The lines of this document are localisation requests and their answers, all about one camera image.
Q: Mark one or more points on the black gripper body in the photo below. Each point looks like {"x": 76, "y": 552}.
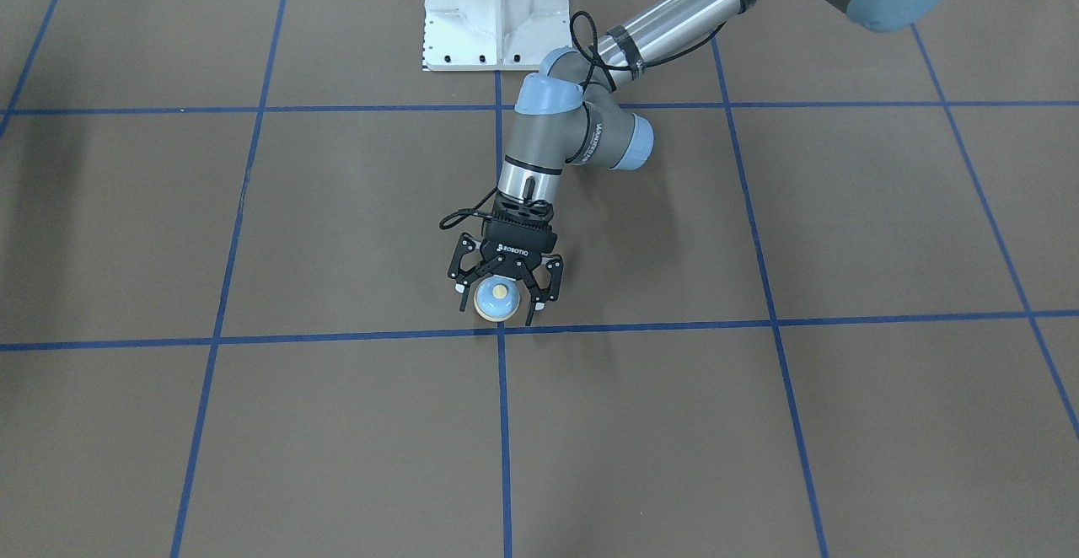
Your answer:
{"x": 520, "y": 245}

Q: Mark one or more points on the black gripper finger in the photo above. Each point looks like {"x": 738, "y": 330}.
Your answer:
{"x": 541, "y": 295}
{"x": 465, "y": 278}

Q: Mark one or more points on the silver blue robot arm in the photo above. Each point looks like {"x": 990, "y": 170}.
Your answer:
{"x": 566, "y": 115}

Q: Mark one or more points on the brown table mat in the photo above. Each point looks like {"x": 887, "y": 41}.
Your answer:
{"x": 835, "y": 314}

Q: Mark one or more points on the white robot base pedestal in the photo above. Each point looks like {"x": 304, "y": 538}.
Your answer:
{"x": 492, "y": 35}

